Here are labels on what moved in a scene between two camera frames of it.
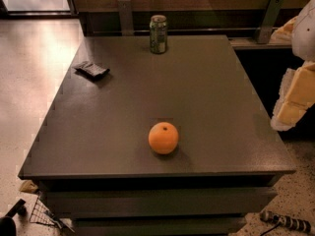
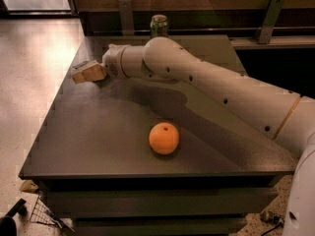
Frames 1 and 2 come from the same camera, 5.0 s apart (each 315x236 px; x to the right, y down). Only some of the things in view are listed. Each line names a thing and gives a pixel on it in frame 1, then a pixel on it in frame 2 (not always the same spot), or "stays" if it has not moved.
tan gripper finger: [302, 89] → [94, 73]
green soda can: [157, 33] stays
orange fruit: [162, 138] stays
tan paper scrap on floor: [28, 186] stays
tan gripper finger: [290, 112] → [79, 77]
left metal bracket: [126, 17] stays
